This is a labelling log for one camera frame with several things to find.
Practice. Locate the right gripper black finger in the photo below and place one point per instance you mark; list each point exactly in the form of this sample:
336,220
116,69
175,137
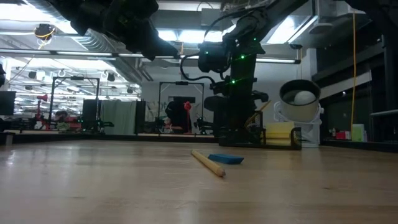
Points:
237,121
249,121

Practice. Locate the yellow pencil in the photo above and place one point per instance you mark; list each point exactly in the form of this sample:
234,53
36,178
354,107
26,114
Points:
264,107
206,162

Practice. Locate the yellow sticky note pad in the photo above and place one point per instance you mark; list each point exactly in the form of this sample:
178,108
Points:
280,133

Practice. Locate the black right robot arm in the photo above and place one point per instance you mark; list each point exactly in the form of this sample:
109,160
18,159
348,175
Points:
248,28

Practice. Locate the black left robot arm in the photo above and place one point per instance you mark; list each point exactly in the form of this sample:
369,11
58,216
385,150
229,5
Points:
93,12

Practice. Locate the black mesh desk organizer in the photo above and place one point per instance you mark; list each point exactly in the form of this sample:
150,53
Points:
258,146

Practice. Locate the blue eraser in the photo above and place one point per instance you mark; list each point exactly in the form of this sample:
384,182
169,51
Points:
225,159

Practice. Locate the red standing fan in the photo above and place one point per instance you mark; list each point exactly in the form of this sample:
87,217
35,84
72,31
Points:
187,106

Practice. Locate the person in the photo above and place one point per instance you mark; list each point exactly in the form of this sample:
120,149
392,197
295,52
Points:
175,116
62,116

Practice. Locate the long ceiling light strip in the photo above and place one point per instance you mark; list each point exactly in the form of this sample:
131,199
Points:
77,53

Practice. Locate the grey-green curtain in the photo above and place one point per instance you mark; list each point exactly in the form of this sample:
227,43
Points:
118,116

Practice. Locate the red box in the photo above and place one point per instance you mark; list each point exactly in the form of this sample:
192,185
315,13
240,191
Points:
342,135

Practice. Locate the light green box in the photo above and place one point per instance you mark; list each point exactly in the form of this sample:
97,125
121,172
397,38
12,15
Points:
357,133

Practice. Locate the black monitor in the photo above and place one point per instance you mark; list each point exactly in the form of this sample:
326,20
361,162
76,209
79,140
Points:
7,102

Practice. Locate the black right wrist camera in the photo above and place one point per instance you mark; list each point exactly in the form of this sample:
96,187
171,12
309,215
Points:
213,57

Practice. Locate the black rig frame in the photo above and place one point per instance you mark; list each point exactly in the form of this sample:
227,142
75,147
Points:
76,78
182,83

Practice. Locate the black aluminium table frame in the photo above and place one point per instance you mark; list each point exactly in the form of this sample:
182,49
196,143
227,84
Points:
93,137

